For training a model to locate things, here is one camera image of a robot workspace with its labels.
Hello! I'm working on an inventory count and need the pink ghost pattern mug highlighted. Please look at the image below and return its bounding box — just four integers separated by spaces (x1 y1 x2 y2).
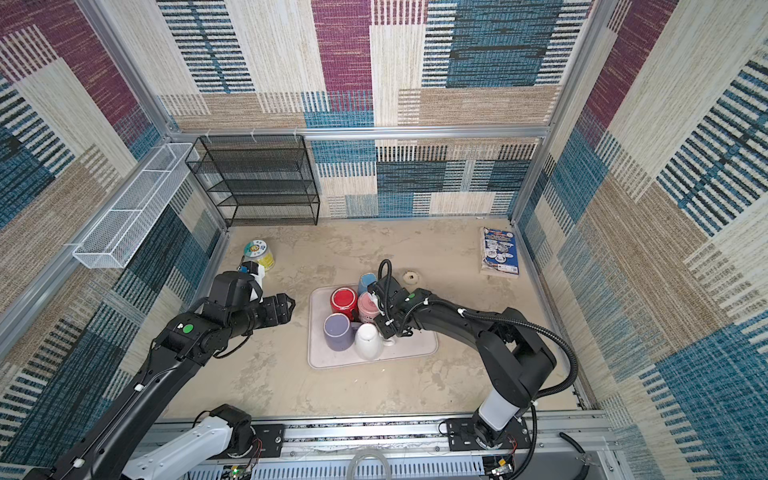
357 292 380 323

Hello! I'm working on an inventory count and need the blue mug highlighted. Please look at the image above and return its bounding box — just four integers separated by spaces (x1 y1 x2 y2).
357 272 377 296

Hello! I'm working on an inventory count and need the red mug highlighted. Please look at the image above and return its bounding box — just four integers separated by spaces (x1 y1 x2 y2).
330 286 358 322

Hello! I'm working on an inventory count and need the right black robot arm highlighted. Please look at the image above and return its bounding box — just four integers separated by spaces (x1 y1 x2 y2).
367 280 579 448

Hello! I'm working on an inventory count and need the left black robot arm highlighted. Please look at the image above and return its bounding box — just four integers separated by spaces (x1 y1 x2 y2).
26 269 296 479

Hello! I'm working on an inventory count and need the white mug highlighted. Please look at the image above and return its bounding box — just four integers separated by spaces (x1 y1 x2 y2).
354 323 396 361

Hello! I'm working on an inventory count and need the purple mug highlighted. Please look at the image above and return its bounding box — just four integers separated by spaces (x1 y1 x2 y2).
323 313 355 352

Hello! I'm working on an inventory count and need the white plastic tray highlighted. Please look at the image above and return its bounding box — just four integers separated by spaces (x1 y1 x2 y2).
308 287 438 370

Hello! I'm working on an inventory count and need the yellow green labelled can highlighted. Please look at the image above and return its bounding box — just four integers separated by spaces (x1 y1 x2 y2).
244 239 275 271

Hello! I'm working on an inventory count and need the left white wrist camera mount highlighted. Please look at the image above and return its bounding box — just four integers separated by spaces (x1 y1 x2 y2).
239 260 266 302

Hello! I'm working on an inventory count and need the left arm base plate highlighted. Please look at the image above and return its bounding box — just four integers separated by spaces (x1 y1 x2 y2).
246 423 286 460

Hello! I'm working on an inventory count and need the black wire shelf rack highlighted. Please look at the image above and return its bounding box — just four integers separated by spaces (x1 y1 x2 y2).
185 134 321 227

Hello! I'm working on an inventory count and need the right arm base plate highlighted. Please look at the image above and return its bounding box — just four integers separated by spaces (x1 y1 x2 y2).
438 415 532 451

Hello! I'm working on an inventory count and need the white mesh wall basket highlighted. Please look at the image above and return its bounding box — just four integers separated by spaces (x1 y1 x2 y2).
73 143 192 269

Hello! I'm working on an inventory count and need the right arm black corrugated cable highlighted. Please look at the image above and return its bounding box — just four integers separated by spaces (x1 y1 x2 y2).
376 259 580 480

